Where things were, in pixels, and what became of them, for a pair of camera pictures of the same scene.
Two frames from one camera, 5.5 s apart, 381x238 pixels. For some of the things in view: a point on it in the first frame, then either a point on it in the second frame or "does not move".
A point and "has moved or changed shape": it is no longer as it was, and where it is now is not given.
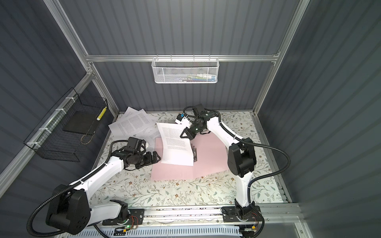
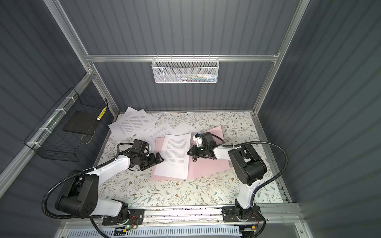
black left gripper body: [140, 160] does not move
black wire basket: [67, 126] does not move
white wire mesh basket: [185, 71] does not move
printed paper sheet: [176, 150] has moved or changed shape
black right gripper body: [195, 129] → [201, 151]
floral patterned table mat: [136, 187] does not move
